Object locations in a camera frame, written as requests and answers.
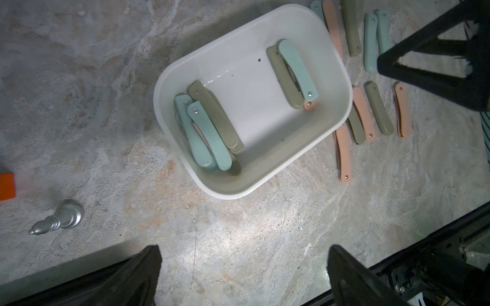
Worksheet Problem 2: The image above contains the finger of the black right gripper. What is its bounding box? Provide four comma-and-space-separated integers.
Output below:
377, 1, 489, 112

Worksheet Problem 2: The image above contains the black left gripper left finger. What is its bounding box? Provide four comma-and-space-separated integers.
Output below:
76, 245, 162, 305

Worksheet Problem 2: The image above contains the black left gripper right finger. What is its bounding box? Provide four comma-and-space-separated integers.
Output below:
327, 245, 408, 305

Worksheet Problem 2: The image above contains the olive fruit knife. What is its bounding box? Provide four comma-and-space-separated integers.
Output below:
364, 80, 394, 136

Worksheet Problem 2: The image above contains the pink fruit knife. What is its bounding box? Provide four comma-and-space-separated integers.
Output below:
353, 87, 377, 142

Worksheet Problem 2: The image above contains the green fruit knife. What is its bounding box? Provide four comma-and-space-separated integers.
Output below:
364, 13, 378, 73

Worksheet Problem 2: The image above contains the olive knife box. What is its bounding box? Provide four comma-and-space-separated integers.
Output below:
188, 80, 244, 155

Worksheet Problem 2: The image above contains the white storage box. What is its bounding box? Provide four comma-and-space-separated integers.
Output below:
153, 4, 353, 200

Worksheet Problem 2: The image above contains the green knife box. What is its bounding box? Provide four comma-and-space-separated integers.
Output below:
174, 94, 216, 170
187, 101, 232, 172

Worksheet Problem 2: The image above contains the black white checkerboard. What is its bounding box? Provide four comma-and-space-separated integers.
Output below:
1, 258, 122, 305

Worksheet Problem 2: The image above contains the small orange block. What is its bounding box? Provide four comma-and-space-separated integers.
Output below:
0, 173, 16, 201

